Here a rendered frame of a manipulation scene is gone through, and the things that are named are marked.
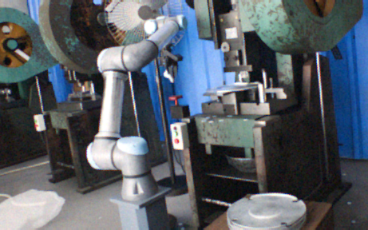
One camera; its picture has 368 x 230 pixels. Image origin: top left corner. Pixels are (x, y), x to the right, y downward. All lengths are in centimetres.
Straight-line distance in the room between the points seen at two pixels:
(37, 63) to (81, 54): 180
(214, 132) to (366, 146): 147
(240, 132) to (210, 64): 191
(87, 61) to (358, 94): 206
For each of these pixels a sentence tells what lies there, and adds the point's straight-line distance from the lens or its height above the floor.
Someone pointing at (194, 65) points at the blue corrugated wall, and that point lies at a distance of 382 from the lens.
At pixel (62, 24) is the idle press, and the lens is 288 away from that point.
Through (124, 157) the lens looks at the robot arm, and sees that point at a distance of 150.
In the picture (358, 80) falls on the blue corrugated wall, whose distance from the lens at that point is 297.
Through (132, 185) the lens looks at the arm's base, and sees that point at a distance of 152.
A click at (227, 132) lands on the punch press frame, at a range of 190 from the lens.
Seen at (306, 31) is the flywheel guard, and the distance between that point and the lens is 165.
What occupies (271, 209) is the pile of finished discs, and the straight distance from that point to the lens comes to 142.
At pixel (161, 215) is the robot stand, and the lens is 158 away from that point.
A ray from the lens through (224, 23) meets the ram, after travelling 201.
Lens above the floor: 99
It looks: 8 degrees down
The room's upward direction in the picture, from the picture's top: 7 degrees counter-clockwise
